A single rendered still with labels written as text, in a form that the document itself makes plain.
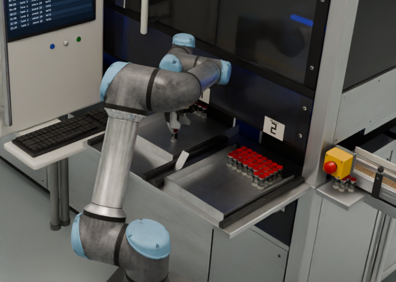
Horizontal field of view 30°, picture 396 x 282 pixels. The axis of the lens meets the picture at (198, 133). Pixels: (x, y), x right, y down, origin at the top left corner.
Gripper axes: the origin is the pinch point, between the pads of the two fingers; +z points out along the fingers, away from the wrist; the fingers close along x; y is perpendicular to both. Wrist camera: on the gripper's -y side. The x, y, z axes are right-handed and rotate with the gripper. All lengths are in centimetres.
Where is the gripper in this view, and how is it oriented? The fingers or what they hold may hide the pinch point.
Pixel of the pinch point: (174, 128)
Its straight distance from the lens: 260.5
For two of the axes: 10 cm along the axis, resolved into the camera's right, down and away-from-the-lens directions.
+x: 7.0, -3.1, 6.5
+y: 7.1, 3.9, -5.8
